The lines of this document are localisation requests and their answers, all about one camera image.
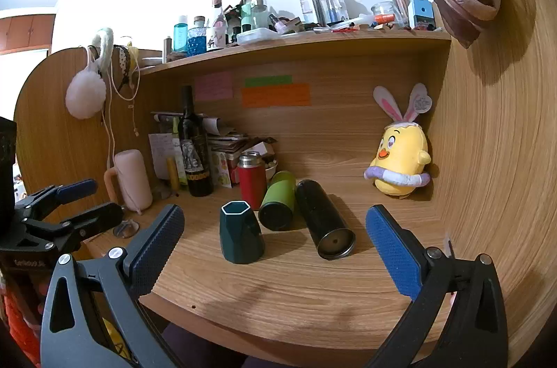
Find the green tumbler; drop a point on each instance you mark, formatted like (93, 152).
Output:
(278, 200)

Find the tall pink label bottle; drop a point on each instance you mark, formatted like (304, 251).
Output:
(217, 24)

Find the pale green glass jar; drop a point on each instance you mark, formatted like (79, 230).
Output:
(260, 13)

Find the yellow chick plush toy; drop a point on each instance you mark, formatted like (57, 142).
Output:
(400, 159)

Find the clear suction cup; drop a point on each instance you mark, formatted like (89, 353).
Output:
(126, 228)

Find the wooden desk hutch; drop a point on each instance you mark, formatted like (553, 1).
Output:
(348, 128)

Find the pink sticky note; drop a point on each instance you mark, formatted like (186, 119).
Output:
(213, 86)

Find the white paper note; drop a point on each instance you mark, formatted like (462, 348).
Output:
(160, 152)

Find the orange marker pen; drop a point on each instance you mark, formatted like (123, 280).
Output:
(384, 18)

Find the dark dotted headband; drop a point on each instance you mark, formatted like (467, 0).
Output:
(125, 65)

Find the white fluffy pompom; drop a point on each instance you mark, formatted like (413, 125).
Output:
(85, 94)

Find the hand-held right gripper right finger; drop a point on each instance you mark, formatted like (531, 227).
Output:
(394, 252)

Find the blue and white box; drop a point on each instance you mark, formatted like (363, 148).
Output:
(422, 13)

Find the orange knit cloth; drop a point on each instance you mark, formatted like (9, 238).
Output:
(19, 329)

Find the red thermos flask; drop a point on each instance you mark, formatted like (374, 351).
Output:
(251, 176)

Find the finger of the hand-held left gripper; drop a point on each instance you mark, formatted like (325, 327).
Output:
(76, 189)
(98, 215)

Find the green sticky note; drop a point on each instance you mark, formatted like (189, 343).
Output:
(268, 80)

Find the round glass jar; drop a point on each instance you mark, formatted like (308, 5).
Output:
(383, 10)

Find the pile of books and papers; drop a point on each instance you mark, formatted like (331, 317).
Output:
(226, 139)

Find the teal liquid bottle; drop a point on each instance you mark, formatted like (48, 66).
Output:
(180, 35)

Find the dark wine bottle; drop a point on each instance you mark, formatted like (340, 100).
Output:
(193, 159)

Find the dark green hexagonal cup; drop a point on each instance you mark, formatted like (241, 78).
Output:
(241, 235)

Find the yellow tube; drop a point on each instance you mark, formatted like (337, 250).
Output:
(173, 174)

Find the white syringe tube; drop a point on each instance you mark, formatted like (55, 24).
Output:
(359, 20)

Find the orange sticky note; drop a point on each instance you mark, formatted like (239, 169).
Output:
(275, 95)

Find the white plastic tray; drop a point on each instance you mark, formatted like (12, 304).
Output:
(259, 36)

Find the pink plush mug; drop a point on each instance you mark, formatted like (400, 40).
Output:
(132, 181)

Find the white fluffy headband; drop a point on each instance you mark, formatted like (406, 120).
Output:
(104, 46)

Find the green pump bottle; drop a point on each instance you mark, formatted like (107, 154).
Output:
(247, 11)

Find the yellow headband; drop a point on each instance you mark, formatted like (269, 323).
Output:
(135, 55)

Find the sticker printed box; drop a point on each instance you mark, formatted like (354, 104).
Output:
(223, 170)

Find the blue bead glass bottle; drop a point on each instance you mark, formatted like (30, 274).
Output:
(197, 40)

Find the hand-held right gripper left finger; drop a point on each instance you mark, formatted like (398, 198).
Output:
(159, 248)

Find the black thermos flask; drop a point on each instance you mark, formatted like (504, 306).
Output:
(324, 220)

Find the tall clear canister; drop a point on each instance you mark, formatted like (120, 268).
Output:
(398, 0)

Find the wooden wardrobe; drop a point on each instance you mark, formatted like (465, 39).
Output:
(26, 33)

